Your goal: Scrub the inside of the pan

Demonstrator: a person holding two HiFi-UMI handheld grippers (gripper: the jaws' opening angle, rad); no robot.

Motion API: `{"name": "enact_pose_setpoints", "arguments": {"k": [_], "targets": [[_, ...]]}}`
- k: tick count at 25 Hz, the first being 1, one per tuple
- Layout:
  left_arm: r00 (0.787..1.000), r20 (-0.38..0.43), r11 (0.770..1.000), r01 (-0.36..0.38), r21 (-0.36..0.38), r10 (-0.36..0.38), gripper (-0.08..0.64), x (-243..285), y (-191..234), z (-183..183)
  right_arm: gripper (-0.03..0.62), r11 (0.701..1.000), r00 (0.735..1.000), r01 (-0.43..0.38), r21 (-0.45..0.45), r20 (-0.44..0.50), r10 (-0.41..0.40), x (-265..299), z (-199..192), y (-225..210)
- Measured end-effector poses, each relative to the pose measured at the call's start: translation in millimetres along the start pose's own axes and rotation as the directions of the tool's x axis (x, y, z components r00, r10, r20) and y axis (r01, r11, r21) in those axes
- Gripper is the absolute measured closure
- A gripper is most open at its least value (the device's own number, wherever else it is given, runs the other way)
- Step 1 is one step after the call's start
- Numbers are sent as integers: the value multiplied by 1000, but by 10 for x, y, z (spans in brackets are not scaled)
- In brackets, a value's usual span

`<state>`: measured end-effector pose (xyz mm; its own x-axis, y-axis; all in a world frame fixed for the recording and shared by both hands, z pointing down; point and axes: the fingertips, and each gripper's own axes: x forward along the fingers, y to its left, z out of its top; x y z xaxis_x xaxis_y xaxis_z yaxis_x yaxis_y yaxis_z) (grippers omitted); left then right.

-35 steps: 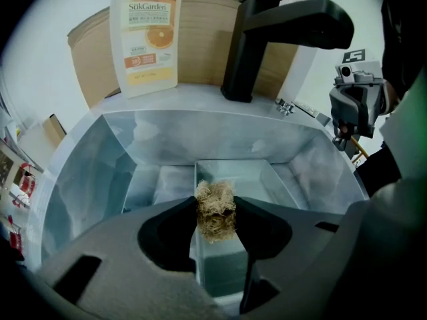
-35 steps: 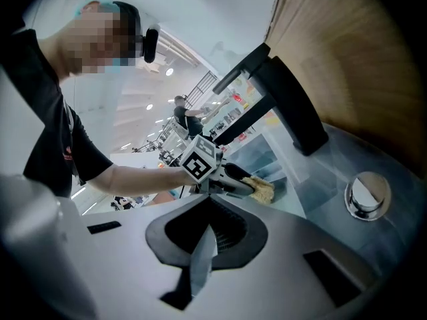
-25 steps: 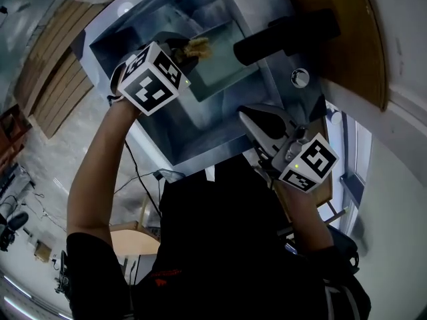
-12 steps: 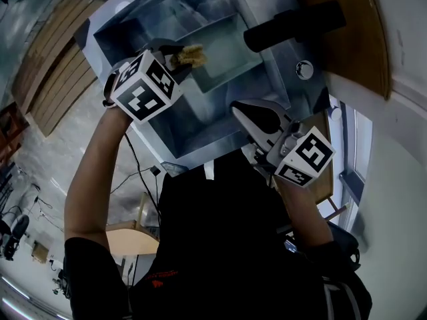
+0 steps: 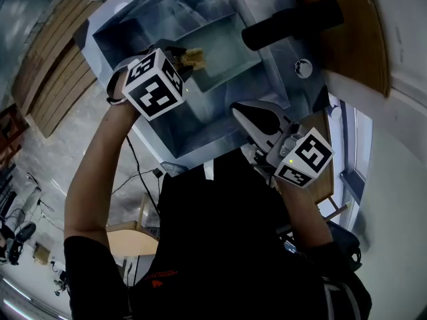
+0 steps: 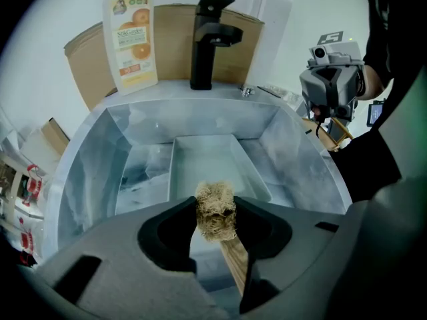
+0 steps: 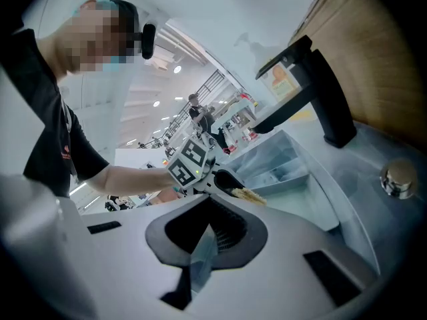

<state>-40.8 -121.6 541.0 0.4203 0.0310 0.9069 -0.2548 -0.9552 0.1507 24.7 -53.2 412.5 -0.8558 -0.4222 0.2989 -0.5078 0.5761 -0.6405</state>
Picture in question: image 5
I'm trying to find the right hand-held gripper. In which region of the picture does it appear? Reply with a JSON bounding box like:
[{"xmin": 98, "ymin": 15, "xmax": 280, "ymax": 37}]
[{"xmin": 230, "ymin": 99, "xmax": 336, "ymax": 189}]

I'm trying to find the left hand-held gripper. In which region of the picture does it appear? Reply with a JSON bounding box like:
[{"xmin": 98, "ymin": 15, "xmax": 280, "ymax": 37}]
[{"xmin": 105, "ymin": 46, "xmax": 195, "ymax": 122}]

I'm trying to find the yellow fibrous loofah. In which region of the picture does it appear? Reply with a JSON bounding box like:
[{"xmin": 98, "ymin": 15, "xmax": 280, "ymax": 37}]
[{"xmin": 179, "ymin": 47, "xmax": 208, "ymax": 71}]

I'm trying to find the person's right forearm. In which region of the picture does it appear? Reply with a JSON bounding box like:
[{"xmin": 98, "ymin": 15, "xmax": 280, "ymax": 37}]
[{"xmin": 274, "ymin": 177, "xmax": 335, "ymax": 247}]

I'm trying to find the person's left forearm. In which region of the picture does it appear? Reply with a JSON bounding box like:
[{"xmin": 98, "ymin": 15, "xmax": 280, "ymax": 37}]
[{"xmin": 63, "ymin": 103, "xmax": 141, "ymax": 247}]

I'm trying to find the stainless steel sink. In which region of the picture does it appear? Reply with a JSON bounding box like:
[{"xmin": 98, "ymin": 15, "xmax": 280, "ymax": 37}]
[{"xmin": 74, "ymin": 0, "xmax": 330, "ymax": 170}]

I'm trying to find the round chrome sink knob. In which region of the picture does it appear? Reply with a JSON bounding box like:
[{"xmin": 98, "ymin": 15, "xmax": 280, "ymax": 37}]
[{"xmin": 294, "ymin": 58, "xmax": 314, "ymax": 79}]

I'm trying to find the wooden backsplash board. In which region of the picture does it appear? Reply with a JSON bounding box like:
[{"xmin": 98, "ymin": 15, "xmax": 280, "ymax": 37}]
[{"xmin": 289, "ymin": 0, "xmax": 392, "ymax": 99}]

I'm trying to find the slatted wooden pallet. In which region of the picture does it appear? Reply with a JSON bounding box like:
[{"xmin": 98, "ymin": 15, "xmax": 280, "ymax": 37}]
[{"xmin": 11, "ymin": 0, "xmax": 105, "ymax": 139}]

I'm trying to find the person's black shirt torso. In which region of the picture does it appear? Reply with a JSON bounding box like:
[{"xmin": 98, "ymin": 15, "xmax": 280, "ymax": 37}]
[{"xmin": 63, "ymin": 147, "xmax": 373, "ymax": 320}]

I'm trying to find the black backpack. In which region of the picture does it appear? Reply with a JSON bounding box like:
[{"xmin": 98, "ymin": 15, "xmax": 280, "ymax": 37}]
[{"xmin": 326, "ymin": 219, "xmax": 364, "ymax": 273}]

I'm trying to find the round wooden table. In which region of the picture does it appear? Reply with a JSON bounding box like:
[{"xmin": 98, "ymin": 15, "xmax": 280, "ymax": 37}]
[{"xmin": 105, "ymin": 194, "xmax": 160, "ymax": 257}]

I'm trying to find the brown wooden crate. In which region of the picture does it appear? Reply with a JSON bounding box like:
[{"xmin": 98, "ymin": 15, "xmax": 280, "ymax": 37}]
[{"xmin": 0, "ymin": 103, "xmax": 31, "ymax": 166}]

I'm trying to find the standing floor fan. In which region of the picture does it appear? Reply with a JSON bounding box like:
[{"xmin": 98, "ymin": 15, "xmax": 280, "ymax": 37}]
[{"xmin": 0, "ymin": 207, "xmax": 37, "ymax": 267}]

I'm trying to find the grey window frame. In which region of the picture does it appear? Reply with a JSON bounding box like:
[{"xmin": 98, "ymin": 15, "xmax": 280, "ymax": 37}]
[{"xmin": 338, "ymin": 101, "xmax": 374, "ymax": 206}]

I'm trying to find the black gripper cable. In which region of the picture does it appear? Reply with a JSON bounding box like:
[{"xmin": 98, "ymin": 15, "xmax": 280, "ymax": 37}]
[{"xmin": 124, "ymin": 135, "xmax": 161, "ymax": 217}]

